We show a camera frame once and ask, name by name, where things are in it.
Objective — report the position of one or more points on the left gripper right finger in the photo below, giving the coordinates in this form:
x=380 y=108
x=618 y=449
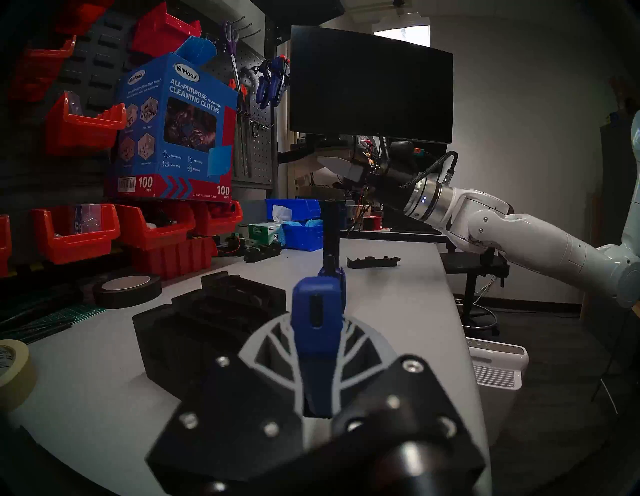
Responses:
x=415 y=400

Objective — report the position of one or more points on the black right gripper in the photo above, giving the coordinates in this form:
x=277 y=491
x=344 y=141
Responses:
x=387 y=182

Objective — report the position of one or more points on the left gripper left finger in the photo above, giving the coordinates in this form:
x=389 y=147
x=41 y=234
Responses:
x=225 y=425

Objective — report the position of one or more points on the blue black bar clamp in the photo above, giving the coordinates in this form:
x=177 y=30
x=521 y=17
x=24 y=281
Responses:
x=317 y=325

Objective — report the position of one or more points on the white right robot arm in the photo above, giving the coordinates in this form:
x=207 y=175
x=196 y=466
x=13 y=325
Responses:
x=540 y=245

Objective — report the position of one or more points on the black 3D printed piece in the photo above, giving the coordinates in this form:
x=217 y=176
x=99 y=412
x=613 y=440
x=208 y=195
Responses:
x=170 y=350
x=240 y=285

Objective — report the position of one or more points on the black printed clip block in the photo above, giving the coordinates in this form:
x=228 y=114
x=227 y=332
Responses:
x=262 y=252

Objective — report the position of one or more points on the blue plastic storage bin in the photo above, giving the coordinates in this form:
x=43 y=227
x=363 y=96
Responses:
x=302 y=240
x=300 y=207

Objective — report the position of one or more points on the blue cloth in bin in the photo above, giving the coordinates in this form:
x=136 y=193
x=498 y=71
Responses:
x=306 y=223

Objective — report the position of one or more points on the large black monitor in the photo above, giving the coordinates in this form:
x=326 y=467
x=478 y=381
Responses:
x=370 y=85

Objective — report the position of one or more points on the white air purifier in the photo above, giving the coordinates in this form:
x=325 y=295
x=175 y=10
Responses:
x=497 y=365

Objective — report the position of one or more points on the green white tissue box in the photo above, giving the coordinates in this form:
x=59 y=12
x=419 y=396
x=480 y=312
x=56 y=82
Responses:
x=265 y=232

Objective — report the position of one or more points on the orange black screwdriver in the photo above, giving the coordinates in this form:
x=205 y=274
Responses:
x=245 y=95
x=234 y=87

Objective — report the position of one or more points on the black metal stand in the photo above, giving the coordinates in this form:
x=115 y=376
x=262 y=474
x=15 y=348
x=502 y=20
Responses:
x=472 y=280

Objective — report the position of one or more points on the red storage bin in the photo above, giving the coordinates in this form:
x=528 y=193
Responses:
x=85 y=17
x=5 y=250
x=165 y=35
x=40 y=75
x=75 y=247
x=85 y=132
x=155 y=235
x=220 y=225

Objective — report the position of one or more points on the black tape roll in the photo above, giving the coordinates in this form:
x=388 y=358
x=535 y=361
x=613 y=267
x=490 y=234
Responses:
x=125 y=299

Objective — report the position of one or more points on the stacked red storage bins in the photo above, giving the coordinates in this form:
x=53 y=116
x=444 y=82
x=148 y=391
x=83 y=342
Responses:
x=175 y=260

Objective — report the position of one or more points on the blue cleaning cloths box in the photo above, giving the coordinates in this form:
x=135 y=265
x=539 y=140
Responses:
x=170 y=125

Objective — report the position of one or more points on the blue cloth in box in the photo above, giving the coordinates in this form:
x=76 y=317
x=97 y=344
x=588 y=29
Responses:
x=197 y=50

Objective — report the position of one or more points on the green cutting mat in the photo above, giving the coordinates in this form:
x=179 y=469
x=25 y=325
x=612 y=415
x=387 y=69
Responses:
x=50 y=320

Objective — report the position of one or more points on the beige masking tape roll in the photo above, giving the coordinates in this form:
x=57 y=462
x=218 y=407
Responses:
x=15 y=380

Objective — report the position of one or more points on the dark grey pegboard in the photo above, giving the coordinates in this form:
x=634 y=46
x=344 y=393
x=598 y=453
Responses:
x=100 y=65

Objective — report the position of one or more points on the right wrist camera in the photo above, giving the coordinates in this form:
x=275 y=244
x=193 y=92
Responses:
x=405 y=150

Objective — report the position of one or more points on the black printed notched bracket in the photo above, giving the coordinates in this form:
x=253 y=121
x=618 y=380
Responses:
x=372 y=262

